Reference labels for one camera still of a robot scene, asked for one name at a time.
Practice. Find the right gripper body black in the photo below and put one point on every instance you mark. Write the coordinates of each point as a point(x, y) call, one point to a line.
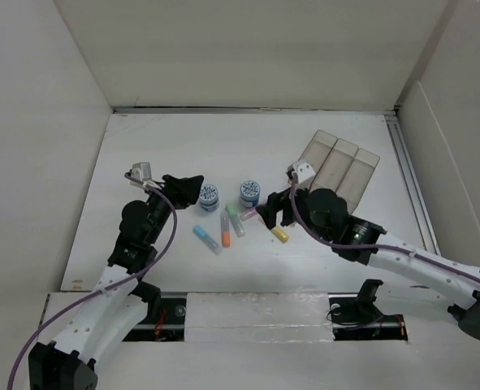
point(283, 201)

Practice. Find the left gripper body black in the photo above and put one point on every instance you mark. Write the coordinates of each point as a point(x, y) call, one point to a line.
point(159, 203)

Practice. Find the pink highlighter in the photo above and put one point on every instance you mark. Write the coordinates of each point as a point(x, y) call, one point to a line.
point(247, 214)

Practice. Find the blue white jar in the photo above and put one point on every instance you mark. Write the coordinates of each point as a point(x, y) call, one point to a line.
point(209, 198)
point(250, 192)

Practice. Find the yellow highlighter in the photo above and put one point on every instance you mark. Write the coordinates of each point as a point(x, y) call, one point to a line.
point(280, 234)

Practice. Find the green highlighter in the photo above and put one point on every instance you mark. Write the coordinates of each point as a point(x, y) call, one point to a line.
point(235, 219)

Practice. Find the orange highlighter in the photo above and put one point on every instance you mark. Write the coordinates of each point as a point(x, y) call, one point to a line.
point(225, 229)

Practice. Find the blue highlighter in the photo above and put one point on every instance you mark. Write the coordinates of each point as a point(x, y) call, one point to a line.
point(205, 238)

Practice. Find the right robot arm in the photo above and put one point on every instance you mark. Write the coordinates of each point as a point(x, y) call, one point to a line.
point(324, 216)

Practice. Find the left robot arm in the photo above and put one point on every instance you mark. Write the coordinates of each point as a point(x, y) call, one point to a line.
point(121, 298)

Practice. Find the clear three-compartment organizer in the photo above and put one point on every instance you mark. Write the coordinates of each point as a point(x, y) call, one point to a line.
point(341, 166)

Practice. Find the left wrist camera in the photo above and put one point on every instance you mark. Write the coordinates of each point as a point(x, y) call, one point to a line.
point(140, 174)

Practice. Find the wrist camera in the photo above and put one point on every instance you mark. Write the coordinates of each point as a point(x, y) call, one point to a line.
point(140, 174)
point(301, 174)

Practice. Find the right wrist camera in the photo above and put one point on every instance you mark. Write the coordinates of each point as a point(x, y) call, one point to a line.
point(301, 174)

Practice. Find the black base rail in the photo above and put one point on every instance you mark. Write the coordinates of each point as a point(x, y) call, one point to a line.
point(347, 321)

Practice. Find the right aluminium rail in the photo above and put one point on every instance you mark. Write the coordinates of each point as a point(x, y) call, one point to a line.
point(413, 188)

